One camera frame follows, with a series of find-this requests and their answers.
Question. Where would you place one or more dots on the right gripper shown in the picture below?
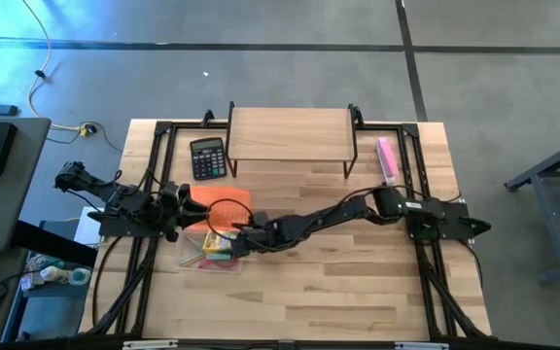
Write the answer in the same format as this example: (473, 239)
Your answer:
(251, 240)

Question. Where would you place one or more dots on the black metal table frame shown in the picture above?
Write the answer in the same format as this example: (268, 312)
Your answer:
(382, 127)

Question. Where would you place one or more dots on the grey metal cart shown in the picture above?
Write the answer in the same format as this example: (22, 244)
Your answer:
(547, 219)

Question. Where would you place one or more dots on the crayon box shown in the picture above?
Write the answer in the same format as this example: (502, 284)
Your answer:
(217, 243)

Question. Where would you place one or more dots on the pink eraser block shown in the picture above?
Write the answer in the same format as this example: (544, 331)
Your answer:
(388, 156)

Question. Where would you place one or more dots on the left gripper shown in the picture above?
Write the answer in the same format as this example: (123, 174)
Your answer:
(173, 234)

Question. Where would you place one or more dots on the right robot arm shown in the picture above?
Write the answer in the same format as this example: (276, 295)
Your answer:
(328, 216)

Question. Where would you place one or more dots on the black calculator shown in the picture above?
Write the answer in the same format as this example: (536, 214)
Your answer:
(208, 163)

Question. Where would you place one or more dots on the silver metal bracket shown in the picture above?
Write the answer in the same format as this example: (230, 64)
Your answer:
(150, 345)
(422, 346)

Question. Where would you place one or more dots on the wooden riser shelf black legs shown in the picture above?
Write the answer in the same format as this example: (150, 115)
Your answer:
(290, 133)

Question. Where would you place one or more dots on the orange pencil pink eraser cap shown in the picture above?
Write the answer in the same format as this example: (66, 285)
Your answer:
(191, 260)

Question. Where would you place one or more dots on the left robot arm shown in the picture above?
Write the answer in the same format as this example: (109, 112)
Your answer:
(129, 206)

